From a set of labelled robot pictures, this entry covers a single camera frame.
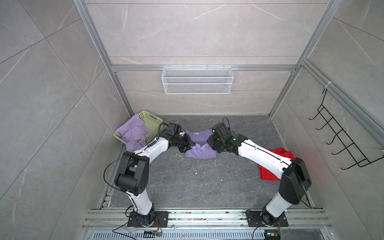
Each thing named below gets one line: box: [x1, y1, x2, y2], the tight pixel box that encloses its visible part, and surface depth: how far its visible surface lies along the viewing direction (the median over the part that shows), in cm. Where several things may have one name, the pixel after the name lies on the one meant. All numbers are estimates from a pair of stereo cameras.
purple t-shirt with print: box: [185, 129, 217, 159], surface depth 90 cm
